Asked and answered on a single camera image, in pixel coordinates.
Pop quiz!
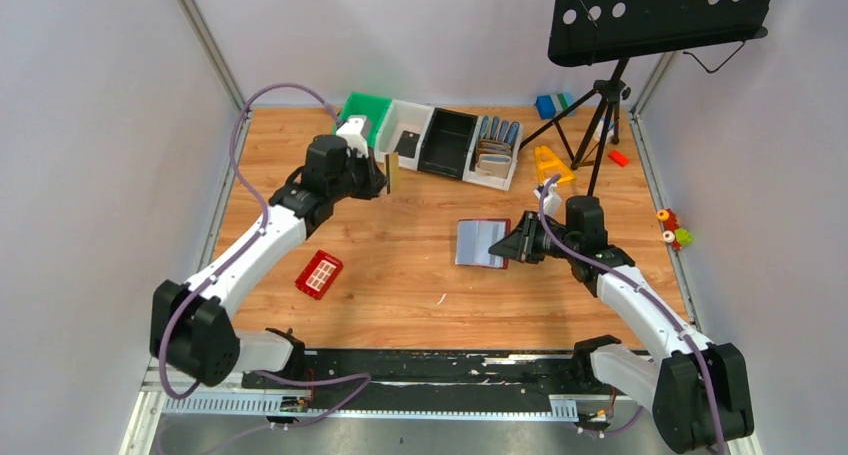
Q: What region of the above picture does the gold credit card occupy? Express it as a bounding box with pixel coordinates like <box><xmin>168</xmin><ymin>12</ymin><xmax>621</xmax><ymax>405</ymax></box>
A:
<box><xmin>385</xmin><ymin>152</ymin><xmax>400</xmax><ymax>194</ymax></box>

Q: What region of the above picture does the black credit card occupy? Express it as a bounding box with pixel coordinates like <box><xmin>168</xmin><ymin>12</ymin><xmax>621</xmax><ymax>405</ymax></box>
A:
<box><xmin>394</xmin><ymin>130</ymin><xmax>420</xmax><ymax>159</ymax></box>

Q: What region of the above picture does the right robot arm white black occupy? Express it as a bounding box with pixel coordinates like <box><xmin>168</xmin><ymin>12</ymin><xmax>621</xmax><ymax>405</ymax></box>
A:
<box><xmin>489</xmin><ymin>195</ymin><xmax>755</xmax><ymax>454</ymax></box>

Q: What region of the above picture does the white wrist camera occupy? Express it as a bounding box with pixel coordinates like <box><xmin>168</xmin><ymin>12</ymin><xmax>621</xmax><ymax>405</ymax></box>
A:
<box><xmin>335</xmin><ymin>115</ymin><xmax>371</xmax><ymax>158</ymax></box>
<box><xmin>533</xmin><ymin>183</ymin><xmax>562</xmax><ymax>217</ymax></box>

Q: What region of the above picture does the black music stand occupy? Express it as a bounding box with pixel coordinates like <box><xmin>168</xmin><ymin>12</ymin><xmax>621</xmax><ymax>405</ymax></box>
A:
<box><xmin>544</xmin><ymin>0</ymin><xmax>770</xmax><ymax>169</ymax></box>

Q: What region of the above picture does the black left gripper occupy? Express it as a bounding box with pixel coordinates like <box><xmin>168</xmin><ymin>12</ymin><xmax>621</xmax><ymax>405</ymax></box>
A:
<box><xmin>330</xmin><ymin>146</ymin><xmax>391</xmax><ymax>203</ymax></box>

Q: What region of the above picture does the black plastic bin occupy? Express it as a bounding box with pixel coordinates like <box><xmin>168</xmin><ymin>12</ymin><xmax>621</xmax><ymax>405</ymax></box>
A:
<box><xmin>417</xmin><ymin>108</ymin><xmax>478</xmax><ymax>179</ymax></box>

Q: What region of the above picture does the blue green block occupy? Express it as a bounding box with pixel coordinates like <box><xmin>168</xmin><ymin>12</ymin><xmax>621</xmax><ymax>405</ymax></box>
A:
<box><xmin>534</xmin><ymin>92</ymin><xmax>575</xmax><ymax>120</ymax></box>

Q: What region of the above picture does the red leather card holder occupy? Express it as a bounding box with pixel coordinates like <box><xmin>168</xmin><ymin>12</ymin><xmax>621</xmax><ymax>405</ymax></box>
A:
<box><xmin>454</xmin><ymin>218</ymin><xmax>511</xmax><ymax>270</ymax></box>

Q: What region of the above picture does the aluminium frame rail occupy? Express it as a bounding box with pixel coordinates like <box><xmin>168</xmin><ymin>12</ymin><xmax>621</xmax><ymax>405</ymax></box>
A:
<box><xmin>119</xmin><ymin>347</ymin><xmax>763</xmax><ymax>455</ymax></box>

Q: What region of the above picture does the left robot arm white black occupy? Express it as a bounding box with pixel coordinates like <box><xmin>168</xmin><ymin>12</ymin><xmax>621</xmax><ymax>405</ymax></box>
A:
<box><xmin>149</xmin><ymin>132</ymin><xmax>387</xmax><ymax>388</ymax></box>

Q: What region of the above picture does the small red block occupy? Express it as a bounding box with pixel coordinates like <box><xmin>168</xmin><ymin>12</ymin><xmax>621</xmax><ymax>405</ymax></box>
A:
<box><xmin>608</xmin><ymin>150</ymin><xmax>630</xmax><ymax>168</ymax></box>

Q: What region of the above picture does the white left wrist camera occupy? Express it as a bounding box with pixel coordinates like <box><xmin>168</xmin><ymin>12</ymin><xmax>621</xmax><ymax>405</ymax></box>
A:
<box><xmin>335</xmin><ymin>115</ymin><xmax>371</xmax><ymax>158</ymax></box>

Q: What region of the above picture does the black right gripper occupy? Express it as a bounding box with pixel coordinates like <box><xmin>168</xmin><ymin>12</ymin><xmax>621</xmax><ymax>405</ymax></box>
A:
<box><xmin>488</xmin><ymin>211</ymin><xmax>577</xmax><ymax>265</ymax></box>

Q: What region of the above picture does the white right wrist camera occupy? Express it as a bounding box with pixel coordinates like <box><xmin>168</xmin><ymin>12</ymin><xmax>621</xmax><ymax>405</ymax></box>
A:
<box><xmin>533</xmin><ymin>183</ymin><xmax>562</xmax><ymax>217</ymax></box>

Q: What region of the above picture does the red plastic tray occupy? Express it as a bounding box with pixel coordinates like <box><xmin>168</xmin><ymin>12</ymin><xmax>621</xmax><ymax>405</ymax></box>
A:
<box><xmin>295</xmin><ymin>250</ymin><xmax>344</xmax><ymax>300</ymax></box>

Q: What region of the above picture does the green plastic bin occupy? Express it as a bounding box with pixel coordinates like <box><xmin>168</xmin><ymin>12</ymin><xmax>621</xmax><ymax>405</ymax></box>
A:
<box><xmin>339</xmin><ymin>91</ymin><xmax>392</xmax><ymax>148</ymax></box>

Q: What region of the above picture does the white bin with tools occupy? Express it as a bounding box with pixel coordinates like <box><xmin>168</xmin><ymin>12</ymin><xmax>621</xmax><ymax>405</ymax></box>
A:
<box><xmin>461</xmin><ymin>114</ymin><xmax>523</xmax><ymax>191</ymax></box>

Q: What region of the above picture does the yellow triangular toy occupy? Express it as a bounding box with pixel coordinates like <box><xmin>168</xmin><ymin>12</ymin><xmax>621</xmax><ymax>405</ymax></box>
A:
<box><xmin>533</xmin><ymin>145</ymin><xmax>576</xmax><ymax>184</ymax></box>

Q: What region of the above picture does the colourful toy car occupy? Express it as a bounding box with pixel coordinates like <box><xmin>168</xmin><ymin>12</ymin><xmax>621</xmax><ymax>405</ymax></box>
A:
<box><xmin>656</xmin><ymin>208</ymin><xmax>693</xmax><ymax>251</ymax></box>

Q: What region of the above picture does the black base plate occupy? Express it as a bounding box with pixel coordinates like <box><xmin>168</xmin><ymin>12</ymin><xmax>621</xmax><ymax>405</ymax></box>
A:
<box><xmin>278</xmin><ymin>348</ymin><xmax>622</xmax><ymax>397</ymax></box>

